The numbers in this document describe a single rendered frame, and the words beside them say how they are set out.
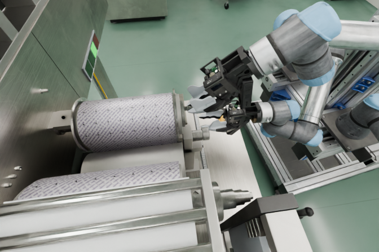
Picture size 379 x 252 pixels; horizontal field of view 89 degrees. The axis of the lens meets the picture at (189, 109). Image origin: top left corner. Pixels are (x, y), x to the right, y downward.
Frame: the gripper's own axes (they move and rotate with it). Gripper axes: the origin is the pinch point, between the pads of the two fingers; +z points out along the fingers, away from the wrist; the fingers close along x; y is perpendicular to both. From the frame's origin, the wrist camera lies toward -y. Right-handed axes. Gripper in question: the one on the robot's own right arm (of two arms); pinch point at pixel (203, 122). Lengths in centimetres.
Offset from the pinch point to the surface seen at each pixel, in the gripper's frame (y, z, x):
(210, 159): -19.2, -2.8, 7.6
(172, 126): 18.7, 11.1, 11.4
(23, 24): 36, 43, -10
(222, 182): -19.2, -6.0, 17.5
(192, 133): 9.8, 5.5, 9.2
